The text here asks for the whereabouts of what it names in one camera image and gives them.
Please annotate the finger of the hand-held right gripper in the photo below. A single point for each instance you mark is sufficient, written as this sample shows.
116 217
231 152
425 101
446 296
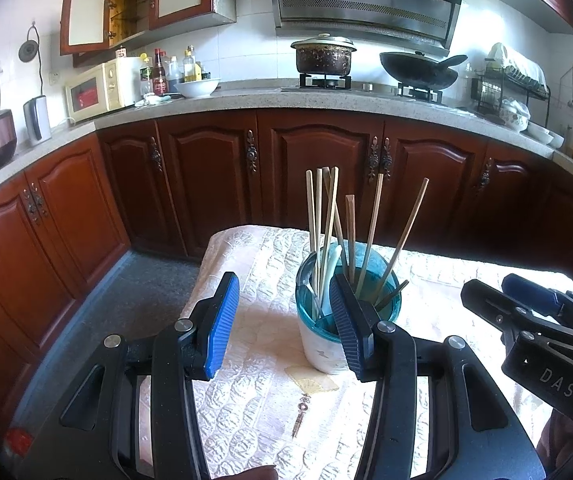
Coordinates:
489 305
531 292

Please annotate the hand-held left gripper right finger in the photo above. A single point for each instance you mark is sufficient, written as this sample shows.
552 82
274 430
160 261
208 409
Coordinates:
346 332

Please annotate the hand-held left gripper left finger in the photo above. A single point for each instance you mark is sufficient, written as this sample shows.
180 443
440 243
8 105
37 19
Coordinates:
224 327

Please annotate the teal rimmed white utensil holder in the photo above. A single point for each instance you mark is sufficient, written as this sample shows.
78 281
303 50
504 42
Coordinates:
321 350

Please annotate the metal spoon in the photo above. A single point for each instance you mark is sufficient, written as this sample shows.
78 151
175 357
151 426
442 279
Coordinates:
307 290

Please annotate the white ceramic spoon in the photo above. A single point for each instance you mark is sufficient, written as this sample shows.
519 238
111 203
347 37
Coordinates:
331 260

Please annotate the pale thin chopstick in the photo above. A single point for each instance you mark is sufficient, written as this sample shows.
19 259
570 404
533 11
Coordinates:
406 235
372 225

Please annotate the person's right hand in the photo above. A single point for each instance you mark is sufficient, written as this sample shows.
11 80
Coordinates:
561 435

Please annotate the person's left hand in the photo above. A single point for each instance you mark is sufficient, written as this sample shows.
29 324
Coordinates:
259 474

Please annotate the white quilted cloth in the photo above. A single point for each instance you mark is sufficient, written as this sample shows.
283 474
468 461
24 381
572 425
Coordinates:
261 400

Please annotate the small white bowl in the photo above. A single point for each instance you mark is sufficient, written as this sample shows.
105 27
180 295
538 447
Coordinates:
556 140
540 132

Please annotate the dark wooden base cabinet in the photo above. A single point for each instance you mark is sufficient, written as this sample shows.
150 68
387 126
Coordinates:
206 170

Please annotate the floral lidded tureen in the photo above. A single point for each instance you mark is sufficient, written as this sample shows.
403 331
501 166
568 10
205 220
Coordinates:
515 116

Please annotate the hanging metal ladle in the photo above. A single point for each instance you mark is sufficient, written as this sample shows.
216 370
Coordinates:
571 90

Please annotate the grey stone countertop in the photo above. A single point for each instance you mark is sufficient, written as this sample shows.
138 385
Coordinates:
246 97

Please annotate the red object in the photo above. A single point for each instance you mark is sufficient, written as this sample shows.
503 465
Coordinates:
19 441

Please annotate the white rag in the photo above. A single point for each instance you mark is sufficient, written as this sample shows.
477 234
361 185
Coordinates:
152 101

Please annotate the black wok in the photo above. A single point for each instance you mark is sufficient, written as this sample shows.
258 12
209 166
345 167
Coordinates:
416 72

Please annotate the gas stove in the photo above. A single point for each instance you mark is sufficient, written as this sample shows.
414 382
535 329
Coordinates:
366 87

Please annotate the dark sauce bottle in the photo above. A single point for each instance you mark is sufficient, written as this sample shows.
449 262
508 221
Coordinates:
159 77

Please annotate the yellow capped jar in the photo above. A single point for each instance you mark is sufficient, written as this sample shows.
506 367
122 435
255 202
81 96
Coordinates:
145 80

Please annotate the clear bottle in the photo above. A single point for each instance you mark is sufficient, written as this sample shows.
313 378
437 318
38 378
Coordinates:
174 72

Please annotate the yellow oil bottle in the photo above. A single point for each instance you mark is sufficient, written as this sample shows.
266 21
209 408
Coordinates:
191 67

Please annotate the cream microwave oven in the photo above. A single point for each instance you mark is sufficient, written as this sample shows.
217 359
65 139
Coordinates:
99 90

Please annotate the dark cooking pot with lid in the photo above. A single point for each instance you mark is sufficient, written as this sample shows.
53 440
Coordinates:
324 57

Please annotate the white grey electric kettle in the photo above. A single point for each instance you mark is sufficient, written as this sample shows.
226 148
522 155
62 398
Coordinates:
36 122

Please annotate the black round wall hanger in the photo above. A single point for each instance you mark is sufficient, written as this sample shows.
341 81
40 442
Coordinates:
29 51

